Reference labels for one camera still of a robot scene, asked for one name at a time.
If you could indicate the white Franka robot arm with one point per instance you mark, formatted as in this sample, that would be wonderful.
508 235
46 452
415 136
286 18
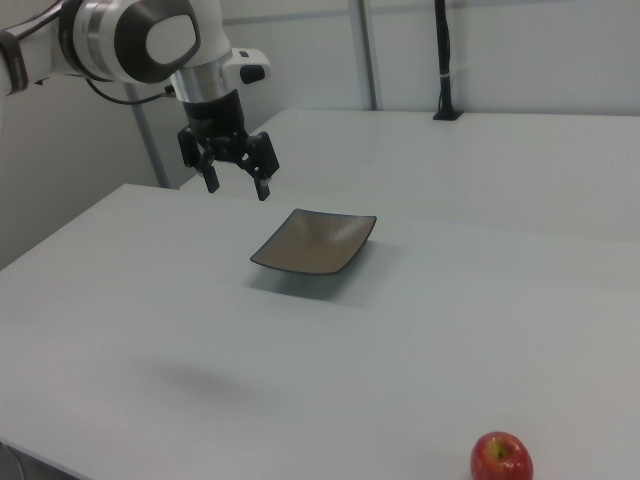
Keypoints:
45 45

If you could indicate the square brown ceramic plate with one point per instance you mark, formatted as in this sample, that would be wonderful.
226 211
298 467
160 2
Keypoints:
312 245

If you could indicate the red apple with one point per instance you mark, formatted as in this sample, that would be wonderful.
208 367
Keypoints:
500 457

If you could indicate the black table clamp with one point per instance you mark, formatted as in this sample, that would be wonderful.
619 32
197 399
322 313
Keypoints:
444 50

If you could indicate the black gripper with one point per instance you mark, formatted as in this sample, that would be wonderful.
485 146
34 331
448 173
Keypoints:
215 120

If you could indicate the grey metal frame post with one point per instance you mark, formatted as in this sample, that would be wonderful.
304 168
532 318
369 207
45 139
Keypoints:
368 55
150 145

